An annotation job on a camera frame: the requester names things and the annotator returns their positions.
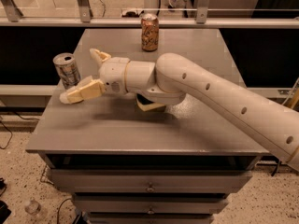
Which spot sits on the silver redbull can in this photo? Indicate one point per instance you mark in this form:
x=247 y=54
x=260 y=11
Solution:
x=67 y=69

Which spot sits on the top drawer with knob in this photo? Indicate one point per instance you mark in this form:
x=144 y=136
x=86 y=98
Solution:
x=156 y=181

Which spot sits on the grey drawer cabinet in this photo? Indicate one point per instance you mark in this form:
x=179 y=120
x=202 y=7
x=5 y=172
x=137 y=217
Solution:
x=112 y=133

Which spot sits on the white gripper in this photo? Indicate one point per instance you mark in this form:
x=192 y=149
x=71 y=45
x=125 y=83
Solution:
x=113 y=75

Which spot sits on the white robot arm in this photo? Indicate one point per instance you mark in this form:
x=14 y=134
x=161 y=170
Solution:
x=172 y=77

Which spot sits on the drawer with knob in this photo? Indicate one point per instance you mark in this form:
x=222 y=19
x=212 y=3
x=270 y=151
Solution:
x=144 y=204
x=156 y=181

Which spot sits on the orange soda can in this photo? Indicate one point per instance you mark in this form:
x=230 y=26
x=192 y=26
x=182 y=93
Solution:
x=150 y=32

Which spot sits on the metal window railing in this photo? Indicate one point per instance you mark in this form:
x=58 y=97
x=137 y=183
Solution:
x=257 y=14

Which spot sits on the clear plastic bottle on floor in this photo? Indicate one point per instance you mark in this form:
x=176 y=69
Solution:
x=34 y=209

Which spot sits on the middle drawer with knob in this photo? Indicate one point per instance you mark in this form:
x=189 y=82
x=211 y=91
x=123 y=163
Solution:
x=144 y=204

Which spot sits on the green yellow sponge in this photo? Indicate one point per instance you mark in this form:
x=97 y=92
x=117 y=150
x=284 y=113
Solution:
x=147 y=105

